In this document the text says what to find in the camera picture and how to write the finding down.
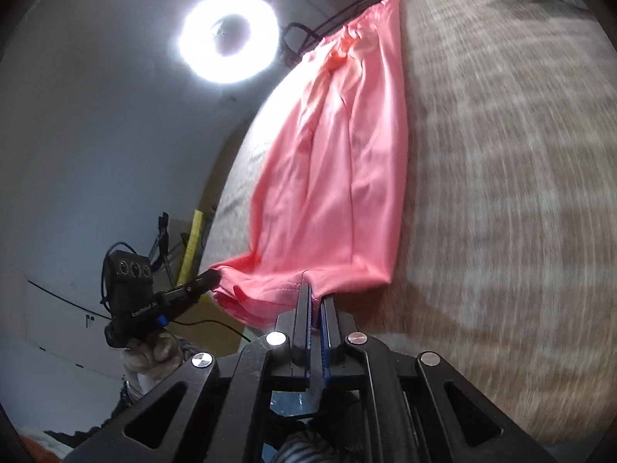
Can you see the gloved left hand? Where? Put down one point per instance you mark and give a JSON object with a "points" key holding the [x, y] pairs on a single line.
{"points": [[155, 359]]}

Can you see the pink t-shirt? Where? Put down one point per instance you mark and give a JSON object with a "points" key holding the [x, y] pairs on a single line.
{"points": [[326, 209]]}

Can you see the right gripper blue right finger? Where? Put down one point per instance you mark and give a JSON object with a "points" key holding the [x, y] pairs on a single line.
{"points": [[340, 366]]}

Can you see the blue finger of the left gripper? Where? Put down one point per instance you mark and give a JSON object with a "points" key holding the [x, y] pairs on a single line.
{"points": [[175, 302]]}

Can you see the beige plaid bed cover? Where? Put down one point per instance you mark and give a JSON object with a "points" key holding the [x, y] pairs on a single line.
{"points": [[507, 260]]}

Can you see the black tripod stand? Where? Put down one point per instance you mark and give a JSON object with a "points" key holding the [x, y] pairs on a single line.
{"points": [[162, 253]]}

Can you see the yellow green object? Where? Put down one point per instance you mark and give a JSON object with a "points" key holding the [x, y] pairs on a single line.
{"points": [[191, 248]]}

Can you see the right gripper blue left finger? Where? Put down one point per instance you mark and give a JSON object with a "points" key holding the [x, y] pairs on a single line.
{"points": [[297, 327]]}

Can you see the white ring light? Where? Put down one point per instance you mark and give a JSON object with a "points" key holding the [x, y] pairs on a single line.
{"points": [[228, 41]]}

